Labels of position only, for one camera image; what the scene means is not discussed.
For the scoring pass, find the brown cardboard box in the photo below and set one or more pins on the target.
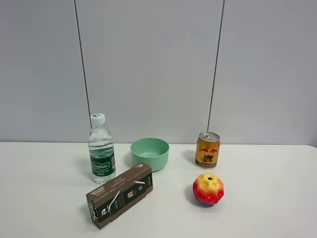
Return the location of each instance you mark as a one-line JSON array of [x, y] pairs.
[[110, 200]]

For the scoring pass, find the gold energy drink can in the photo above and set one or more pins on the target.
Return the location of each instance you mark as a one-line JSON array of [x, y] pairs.
[[208, 145]]

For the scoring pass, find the clear plastic water bottle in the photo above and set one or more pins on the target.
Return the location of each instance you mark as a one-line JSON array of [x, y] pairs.
[[101, 150]]

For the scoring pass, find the green plastic bowl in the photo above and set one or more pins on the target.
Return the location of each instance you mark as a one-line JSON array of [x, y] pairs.
[[151, 151]]

